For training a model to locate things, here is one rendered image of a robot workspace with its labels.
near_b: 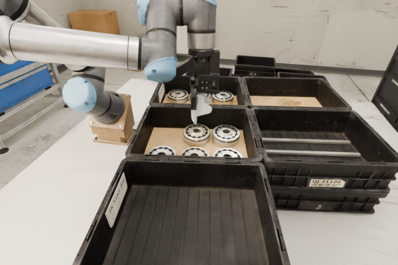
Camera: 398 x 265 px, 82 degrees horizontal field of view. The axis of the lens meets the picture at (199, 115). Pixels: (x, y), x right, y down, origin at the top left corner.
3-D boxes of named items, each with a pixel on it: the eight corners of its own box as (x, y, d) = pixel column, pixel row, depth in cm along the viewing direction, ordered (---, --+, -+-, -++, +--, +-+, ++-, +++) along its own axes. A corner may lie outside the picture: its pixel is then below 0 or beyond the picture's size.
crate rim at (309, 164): (262, 167, 65) (263, 161, 64) (248, 112, 90) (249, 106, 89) (407, 173, 63) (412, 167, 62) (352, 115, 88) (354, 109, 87)
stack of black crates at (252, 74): (230, 104, 247) (234, 64, 223) (233, 91, 272) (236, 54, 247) (268, 108, 240) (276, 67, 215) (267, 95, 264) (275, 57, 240)
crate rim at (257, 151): (124, 162, 67) (122, 157, 65) (148, 109, 92) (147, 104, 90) (262, 167, 65) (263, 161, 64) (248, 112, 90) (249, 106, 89)
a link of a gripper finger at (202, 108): (211, 126, 65) (212, 94, 63) (191, 126, 65) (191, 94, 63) (211, 124, 68) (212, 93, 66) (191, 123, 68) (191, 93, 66)
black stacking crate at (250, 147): (130, 184, 72) (124, 158, 66) (151, 129, 97) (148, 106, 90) (257, 189, 70) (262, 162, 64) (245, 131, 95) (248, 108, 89)
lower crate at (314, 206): (253, 211, 76) (258, 187, 70) (243, 151, 101) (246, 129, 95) (376, 217, 74) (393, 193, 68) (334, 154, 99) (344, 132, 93)
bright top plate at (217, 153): (211, 169, 71) (211, 168, 71) (212, 148, 79) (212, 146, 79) (244, 171, 70) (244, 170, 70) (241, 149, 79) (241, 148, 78)
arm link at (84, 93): (81, 117, 92) (56, 109, 79) (84, 85, 95) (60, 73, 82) (109, 116, 91) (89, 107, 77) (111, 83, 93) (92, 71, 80)
